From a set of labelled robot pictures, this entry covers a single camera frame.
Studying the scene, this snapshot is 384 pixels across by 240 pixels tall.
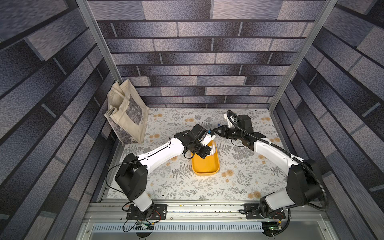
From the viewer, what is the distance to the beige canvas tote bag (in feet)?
2.78

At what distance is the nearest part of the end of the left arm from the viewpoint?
23.8 inches

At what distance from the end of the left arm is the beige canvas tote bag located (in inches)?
17.2

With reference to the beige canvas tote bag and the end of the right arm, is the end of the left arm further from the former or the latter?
the beige canvas tote bag
